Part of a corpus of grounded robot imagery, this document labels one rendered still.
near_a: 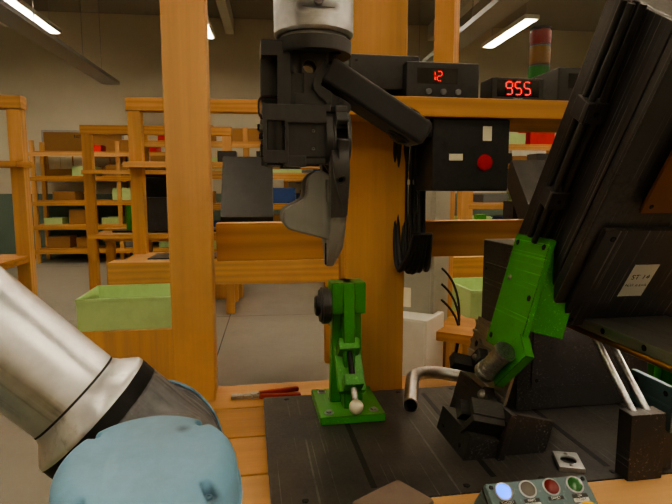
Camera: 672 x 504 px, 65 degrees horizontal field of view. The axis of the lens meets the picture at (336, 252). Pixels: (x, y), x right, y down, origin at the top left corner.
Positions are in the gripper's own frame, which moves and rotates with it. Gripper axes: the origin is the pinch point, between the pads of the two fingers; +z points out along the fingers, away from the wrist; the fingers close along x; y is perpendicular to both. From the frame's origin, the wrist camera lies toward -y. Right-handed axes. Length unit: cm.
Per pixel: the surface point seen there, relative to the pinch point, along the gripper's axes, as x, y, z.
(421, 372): -64, -31, 37
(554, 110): -53, -56, -22
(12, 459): -224, 128, 129
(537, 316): -29, -39, 15
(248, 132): -728, 5, -84
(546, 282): -29, -41, 10
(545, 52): -67, -61, -38
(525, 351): -25.6, -35.5, 20.1
